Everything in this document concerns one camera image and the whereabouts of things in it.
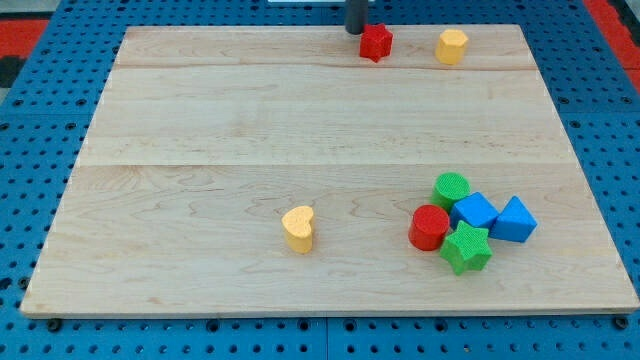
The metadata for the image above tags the red star block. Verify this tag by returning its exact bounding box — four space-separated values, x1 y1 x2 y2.
359 23 393 63

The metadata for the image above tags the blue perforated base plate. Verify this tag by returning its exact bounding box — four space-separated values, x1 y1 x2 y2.
1 0 639 359

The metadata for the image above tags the yellow heart block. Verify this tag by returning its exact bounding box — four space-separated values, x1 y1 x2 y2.
281 206 315 254

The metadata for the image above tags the blue cube block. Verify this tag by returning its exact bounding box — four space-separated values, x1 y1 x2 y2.
450 192 499 229

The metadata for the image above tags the red cylinder block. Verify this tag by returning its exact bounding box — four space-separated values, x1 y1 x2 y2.
408 204 450 251

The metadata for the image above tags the yellow hexagon block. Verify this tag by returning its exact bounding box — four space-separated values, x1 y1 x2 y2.
435 29 469 65

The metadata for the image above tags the green cylinder block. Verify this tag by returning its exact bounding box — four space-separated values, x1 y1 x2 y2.
430 172 471 212

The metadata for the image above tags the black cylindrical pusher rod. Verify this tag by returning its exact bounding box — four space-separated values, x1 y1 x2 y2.
344 0 369 35

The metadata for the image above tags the light wooden board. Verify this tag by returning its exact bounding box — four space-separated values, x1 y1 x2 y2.
20 25 639 319

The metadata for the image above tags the blue triangle block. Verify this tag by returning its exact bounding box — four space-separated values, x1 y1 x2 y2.
489 196 538 243

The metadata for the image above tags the green star block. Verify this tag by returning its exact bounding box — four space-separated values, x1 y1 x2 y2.
440 220 493 276

